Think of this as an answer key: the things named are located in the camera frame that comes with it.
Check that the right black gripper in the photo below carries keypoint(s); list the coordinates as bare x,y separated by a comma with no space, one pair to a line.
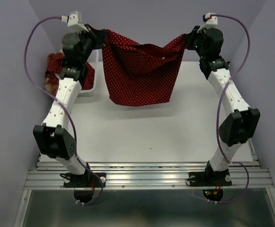
190,36

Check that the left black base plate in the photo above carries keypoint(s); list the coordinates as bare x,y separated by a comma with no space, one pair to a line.
80,181

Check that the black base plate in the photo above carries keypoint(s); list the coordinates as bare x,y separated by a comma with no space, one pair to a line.
203,179
80,181

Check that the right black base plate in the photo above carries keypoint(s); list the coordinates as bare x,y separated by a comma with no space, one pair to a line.
203,179

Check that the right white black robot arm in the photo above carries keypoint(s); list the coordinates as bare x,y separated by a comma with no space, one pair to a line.
241,120

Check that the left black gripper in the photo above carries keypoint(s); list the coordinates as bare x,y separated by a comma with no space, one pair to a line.
97,36

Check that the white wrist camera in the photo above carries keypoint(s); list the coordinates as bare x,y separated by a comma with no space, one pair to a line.
74,22
210,21

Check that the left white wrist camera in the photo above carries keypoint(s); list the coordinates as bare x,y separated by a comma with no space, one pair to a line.
74,22

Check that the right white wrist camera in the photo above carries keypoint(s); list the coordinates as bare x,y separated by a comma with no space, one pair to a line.
210,21

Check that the white plastic basket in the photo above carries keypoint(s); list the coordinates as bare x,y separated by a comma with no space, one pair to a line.
91,80

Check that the aluminium rail frame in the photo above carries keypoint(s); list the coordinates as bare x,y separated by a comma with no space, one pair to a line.
147,153

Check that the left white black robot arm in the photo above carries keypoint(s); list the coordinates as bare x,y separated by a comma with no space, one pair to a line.
52,136

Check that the red polka dot skirt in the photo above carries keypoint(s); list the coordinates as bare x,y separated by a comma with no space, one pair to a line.
54,67
140,74

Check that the red cream plaid skirt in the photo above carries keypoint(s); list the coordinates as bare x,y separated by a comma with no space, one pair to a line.
52,82

